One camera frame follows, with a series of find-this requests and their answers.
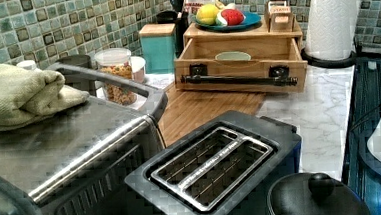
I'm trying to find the wooden drawer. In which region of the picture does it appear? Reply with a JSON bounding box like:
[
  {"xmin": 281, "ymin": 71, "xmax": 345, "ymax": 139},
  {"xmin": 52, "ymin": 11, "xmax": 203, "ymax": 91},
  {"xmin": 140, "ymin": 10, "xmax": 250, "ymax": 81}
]
[{"xmin": 174, "ymin": 40, "xmax": 307, "ymax": 93}]

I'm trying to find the green bowl in drawer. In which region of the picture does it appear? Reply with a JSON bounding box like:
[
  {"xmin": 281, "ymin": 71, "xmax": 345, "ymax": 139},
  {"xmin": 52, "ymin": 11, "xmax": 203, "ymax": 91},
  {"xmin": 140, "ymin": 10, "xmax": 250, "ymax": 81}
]
[{"xmin": 215, "ymin": 51, "xmax": 251, "ymax": 61}]

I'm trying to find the wooden drawer cabinet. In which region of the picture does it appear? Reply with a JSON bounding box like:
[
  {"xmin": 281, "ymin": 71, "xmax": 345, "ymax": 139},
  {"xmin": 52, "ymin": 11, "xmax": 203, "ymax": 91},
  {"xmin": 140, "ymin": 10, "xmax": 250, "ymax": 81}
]
[{"xmin": 184, "ymin": 19, "xmax": 303, "ymax": 55}]

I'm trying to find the bamboo cutting board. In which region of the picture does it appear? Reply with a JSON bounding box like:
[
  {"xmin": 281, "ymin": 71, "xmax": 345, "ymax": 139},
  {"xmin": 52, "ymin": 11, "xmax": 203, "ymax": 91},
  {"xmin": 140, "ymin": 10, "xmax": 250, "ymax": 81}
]
[{"xmin": 158, "ymin": 83, "xmax": 265, "ymax": 146}]

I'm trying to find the small clear jar white lid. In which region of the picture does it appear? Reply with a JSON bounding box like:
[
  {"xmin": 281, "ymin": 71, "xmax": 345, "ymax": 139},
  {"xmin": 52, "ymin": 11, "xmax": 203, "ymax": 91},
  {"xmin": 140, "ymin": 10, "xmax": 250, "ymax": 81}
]
[{"xmin": 130, "ymin": 56, "xmax": 146, "ymax": 83}]

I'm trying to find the black two-slot toaster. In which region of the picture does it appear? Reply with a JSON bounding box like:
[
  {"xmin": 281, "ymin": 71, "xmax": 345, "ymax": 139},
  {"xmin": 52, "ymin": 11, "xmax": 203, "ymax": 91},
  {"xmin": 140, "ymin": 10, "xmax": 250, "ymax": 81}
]
[{"xmin": 125, "ymin": 111, "xmax": 302, "ymax": 215}]

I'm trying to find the teal canister wooden lid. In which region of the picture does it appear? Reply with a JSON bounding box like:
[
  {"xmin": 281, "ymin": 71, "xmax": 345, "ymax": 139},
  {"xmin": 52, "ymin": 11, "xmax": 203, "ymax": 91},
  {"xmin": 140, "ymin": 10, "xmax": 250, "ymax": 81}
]
[{"xmin": 139, "ymin": 23, "xmax": 176, "ymax": 74}]

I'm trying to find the clear cereal jar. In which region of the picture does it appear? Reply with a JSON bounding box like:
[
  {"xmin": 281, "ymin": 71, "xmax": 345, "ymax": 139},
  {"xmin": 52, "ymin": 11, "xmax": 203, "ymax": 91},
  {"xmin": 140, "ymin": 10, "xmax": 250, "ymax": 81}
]
[{"xmin": 94, "ymin": 48, "xmax": 137, "ymax": 105}]

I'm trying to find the black utensil holder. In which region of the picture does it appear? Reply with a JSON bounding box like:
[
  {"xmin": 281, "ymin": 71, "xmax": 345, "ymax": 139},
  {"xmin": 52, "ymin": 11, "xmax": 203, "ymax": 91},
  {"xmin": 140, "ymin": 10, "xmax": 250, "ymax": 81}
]
[{"xmin": 156, "ymin": 8, "xmax": 192, "ymax": 58}]

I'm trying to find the yellow toy lemon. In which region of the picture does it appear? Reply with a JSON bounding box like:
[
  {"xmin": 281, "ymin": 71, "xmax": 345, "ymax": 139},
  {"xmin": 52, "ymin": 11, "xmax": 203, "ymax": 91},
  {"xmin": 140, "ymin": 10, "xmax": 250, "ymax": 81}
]
[{"xmin": 196, "ymin": 4, "xmax": 219, "ymax": 25}]

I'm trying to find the red toy strawberry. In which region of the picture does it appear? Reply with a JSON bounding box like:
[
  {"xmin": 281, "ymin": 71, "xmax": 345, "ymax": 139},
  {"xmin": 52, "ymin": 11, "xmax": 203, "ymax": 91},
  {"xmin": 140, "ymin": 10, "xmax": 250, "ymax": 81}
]
[{"xmin": 216, "ymin": 9, "xmax": 245, "ymax": 26}]

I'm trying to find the teal plate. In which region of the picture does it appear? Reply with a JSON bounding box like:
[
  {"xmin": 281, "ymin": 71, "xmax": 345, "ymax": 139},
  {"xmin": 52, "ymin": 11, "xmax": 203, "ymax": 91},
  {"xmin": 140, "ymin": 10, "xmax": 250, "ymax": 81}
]
[{"xmin": 194, "ymin": 12, "xmax": 261, "ymax": 33}]

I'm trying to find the small wooden box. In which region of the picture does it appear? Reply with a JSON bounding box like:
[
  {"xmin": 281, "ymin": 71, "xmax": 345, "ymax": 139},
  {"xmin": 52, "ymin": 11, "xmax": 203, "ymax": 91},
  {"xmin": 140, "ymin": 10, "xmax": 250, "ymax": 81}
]
[{"xmin": 264, "ymin": 0, "xmax": 294, "ymax": 32}]

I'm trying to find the black pot lid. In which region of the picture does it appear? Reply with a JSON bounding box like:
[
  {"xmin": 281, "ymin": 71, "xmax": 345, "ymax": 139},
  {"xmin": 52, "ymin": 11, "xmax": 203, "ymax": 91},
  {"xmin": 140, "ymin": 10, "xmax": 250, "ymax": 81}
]
[{"xmin": 267, "ymin": 172, "xmax": 370, "ymax": 215}]

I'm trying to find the stainless toaster oven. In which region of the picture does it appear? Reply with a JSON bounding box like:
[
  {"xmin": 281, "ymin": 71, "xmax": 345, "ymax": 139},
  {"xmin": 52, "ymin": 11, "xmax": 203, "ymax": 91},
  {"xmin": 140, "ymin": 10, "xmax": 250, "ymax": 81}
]
[{"xmin": 0, "ymin": 63, "xmax": 167, "ymax": 215}]

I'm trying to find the black paper towel holder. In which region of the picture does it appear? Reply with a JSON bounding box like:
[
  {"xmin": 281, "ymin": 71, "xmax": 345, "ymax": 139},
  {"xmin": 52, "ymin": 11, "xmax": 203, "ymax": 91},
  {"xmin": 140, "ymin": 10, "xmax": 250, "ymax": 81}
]
[{"xmin": 300, "ymin": 48, "xmax": 357, "ymax": 69}]

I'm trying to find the white paper towel roll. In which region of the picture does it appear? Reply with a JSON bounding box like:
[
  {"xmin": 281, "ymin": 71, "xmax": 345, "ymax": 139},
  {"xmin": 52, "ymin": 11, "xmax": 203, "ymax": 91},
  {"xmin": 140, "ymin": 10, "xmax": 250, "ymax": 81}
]
[{"xmin": 305, "ymin": 0, "xmax": 361, "ymax": 62}]

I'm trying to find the folded green towel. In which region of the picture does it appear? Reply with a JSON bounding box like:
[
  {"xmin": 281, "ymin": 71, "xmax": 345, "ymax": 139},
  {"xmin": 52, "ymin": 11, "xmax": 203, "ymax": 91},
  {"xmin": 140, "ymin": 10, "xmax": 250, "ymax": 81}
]
[{"xmin": 0, "ymin": 64, "xmax": 90, "ymax": 131}]

